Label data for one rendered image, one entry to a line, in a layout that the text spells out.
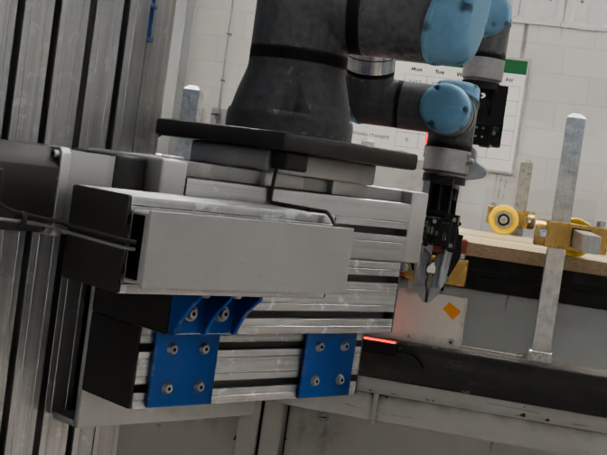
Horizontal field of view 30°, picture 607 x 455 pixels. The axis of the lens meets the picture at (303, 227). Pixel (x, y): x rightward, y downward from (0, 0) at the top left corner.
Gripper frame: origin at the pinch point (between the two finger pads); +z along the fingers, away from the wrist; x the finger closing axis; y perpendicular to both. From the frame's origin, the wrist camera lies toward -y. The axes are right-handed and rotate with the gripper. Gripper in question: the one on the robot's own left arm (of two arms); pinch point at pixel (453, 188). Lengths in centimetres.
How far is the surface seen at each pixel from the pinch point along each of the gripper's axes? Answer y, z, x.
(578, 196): 61, -8, 716
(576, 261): 25.3, 11.2, 22.1
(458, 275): 2.9, 16.5, 5.4
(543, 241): 17.7, 7.7, 6.0
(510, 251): 12.1, 11.2, 22.1
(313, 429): -24, 57, 31
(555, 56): 28, -116, 719
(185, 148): -54, 0, 6
